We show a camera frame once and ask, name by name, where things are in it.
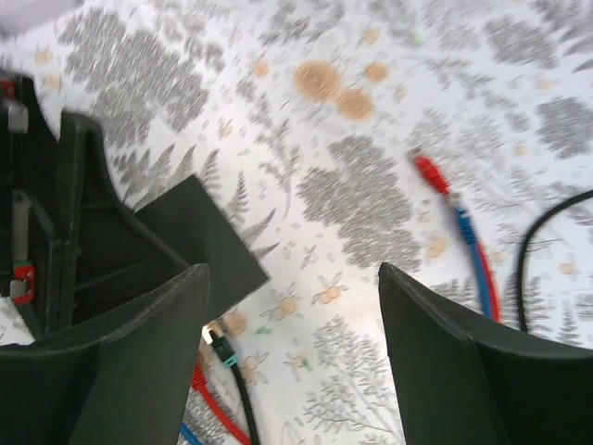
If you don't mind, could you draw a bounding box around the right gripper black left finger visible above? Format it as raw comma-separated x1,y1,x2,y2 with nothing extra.
1,264,209,444

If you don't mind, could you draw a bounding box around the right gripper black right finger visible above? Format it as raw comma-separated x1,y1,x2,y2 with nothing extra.
378,262,592,445

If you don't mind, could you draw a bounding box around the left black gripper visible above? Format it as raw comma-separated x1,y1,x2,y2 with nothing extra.
1,73,190,333

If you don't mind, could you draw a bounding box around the black network switch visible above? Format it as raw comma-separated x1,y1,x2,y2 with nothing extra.
136,175,269,321

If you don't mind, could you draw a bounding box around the long black coax cable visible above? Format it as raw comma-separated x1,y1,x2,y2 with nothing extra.
201,189,593,445

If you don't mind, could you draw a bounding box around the blue ethernet cable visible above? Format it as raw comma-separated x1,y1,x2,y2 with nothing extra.
178,194,494,445

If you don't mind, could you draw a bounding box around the red ethernet cable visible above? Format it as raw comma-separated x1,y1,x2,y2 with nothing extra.
189,154,504,445

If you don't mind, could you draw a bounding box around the floral patterned table mat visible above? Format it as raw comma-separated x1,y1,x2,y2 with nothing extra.
1,1,592,444

